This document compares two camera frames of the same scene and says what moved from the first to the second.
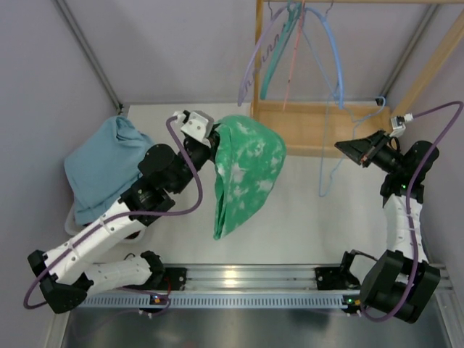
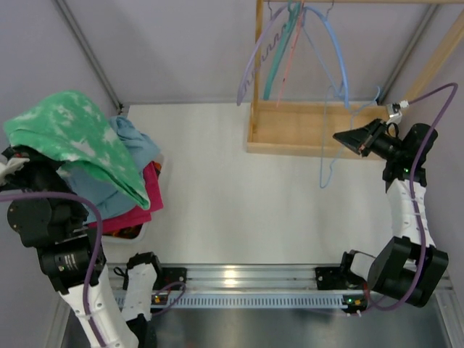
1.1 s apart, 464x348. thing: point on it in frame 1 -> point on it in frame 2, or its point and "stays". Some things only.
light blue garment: [102, 163] stays
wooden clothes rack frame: [313, 128] stays
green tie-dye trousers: [249, 156] -> [69, 129]
